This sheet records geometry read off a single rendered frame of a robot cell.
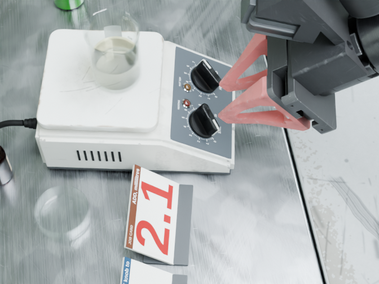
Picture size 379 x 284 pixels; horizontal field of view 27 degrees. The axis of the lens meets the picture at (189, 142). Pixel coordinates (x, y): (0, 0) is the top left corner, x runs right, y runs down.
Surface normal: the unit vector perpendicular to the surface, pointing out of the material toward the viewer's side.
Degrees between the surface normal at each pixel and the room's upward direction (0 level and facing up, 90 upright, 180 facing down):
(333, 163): 0
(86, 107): 0
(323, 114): 50
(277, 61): 40
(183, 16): 0
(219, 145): 30
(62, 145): 90
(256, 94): 61
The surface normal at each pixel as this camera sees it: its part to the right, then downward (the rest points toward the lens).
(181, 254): 0.00, -0.51
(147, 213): 0.64, -0.36
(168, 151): -0.04, 0.86
